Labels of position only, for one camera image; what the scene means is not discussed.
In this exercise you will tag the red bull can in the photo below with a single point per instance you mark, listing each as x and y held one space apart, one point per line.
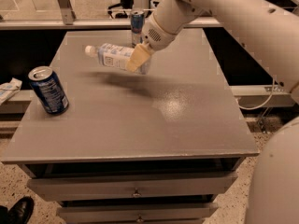
137 19

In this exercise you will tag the lower grey drawer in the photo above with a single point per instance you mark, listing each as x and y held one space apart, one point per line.
141 213

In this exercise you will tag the upper grey drawer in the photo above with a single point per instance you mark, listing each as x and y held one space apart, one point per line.
131 186

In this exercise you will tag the grey drawer cabinet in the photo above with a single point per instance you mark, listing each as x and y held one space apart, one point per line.
181 117

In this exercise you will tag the crumpled white wrapper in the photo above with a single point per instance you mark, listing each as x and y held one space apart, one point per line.
9 89

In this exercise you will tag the blue label plastic bottle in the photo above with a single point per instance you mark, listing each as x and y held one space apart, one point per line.
119 57

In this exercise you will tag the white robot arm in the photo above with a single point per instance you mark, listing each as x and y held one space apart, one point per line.
270 35

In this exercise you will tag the metal window railing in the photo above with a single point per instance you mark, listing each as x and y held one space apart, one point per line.
77 14

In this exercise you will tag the grey drawer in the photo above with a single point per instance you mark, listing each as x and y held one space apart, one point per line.
141 213
131 186

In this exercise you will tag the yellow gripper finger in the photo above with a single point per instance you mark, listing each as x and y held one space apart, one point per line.
139 59

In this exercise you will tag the blue pepsi can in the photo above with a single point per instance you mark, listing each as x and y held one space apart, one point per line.
47 86

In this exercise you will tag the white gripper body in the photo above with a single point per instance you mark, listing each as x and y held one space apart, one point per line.
156 37

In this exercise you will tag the black leather shoe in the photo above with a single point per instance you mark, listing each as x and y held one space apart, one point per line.
19 213

